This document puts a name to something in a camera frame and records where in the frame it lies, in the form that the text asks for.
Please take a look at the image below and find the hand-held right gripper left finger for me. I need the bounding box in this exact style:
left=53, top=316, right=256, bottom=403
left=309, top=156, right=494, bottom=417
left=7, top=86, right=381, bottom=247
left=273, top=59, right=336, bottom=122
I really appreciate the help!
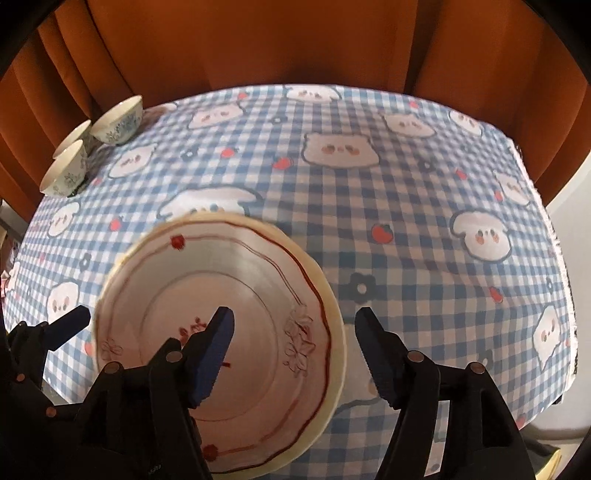
left=78, top=305, right=237, bottom=480

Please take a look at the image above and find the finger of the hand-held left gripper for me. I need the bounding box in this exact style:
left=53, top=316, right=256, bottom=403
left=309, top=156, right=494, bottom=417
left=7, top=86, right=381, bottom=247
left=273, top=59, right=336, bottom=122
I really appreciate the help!
left=9, top=305, right=92, bottom=372

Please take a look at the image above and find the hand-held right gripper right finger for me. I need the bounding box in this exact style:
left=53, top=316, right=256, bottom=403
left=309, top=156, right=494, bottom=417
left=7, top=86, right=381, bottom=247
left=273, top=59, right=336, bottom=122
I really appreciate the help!
left=355, top=306, right=532, bottom=480

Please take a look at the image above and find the cream yellow floral plate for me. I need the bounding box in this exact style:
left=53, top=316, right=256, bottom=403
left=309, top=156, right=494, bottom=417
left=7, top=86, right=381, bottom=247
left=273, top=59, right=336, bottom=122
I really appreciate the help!
left=93, top=213, right=347, bottom=474

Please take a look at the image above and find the white plate with red rim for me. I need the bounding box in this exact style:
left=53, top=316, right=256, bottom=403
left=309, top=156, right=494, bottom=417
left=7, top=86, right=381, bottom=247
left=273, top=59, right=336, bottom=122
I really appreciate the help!
left=95, top=220, right=334, bottom=463

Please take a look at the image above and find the blue checked bear-print tablecloth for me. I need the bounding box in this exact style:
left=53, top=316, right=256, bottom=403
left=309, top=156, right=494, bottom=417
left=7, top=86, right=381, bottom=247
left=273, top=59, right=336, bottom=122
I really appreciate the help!
left=2, top=83, right=578, bottom=480

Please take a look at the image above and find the orange curtain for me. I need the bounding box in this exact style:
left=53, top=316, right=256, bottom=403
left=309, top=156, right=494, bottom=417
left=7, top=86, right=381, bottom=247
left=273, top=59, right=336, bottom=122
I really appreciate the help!
left=0, top=0, right=591, bottom=217

